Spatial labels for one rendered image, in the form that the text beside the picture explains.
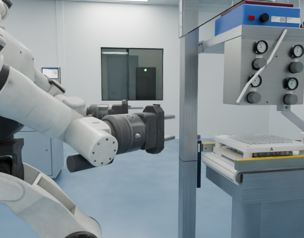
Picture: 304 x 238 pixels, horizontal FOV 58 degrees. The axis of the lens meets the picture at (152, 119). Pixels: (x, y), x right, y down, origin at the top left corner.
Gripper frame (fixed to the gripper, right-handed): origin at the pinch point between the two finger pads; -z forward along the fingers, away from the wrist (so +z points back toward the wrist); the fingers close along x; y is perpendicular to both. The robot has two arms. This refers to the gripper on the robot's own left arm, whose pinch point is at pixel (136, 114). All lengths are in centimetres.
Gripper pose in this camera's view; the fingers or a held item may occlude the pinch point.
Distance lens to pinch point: 111.1
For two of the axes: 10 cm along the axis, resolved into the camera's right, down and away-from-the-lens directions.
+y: 0.7, 1.1, -9.9
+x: 0.0, 9.9, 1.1
